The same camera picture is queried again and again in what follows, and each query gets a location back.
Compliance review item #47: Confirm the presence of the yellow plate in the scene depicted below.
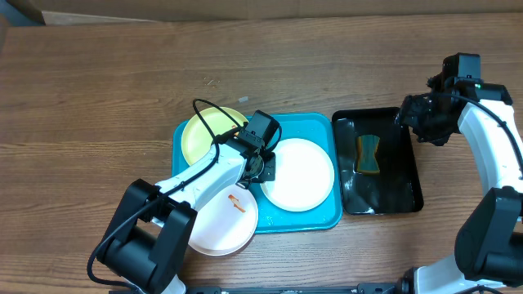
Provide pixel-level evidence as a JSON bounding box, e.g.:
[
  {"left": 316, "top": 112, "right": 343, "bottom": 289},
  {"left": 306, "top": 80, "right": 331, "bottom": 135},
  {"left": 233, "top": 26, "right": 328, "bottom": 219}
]
[{"left": 181, "top": 107, "right": 248, "bottom": 165}]

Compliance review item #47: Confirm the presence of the green yellow sponge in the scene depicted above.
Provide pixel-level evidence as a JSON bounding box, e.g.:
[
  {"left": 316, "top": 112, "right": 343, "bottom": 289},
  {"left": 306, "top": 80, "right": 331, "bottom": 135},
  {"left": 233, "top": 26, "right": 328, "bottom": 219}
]
[{"left": 356, "top": 135, "right": 380, "bottom": 175}]

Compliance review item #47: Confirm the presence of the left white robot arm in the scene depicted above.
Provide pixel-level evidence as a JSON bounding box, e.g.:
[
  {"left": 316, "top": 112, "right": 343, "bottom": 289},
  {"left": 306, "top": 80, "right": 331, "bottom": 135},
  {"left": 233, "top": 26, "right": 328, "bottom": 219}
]
[{"left": 87, "top": 145, "right": 275, "bottom": 293}]

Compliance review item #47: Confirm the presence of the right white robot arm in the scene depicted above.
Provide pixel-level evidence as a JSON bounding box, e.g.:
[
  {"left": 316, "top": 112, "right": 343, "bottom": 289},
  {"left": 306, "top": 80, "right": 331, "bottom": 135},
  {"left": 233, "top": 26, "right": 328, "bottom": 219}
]
[{"left": 397, "top": 82, "right": 522, "bottom": 293}]

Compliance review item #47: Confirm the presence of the black water tray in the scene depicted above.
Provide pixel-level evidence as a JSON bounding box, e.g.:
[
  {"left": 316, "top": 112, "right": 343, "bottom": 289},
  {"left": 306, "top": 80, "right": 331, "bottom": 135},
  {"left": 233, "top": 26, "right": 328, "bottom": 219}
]
[{"left": 332, "top": 107, "right": 424, "bottom": 215}]

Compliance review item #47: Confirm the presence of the white plate with stain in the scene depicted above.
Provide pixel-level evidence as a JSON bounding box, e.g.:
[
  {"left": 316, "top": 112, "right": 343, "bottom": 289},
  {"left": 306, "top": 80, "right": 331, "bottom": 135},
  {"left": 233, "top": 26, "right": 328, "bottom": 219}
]
[{"left": 189, "top": 185, "right": 258, "bottom": 256}]

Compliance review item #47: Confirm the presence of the brown cardboard panel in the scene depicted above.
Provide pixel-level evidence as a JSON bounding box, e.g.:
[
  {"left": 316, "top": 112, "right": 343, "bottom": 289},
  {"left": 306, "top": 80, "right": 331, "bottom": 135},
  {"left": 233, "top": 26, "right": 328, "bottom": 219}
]
[{"left": 7, "top": 0, "right": 523, "bottom": 26}]

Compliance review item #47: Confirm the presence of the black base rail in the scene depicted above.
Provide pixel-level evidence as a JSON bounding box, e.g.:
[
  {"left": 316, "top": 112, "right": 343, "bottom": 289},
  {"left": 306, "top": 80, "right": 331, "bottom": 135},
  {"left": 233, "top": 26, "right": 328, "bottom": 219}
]
[{"left": 109, "top": 282, "right": 405, "bottom": 294}]

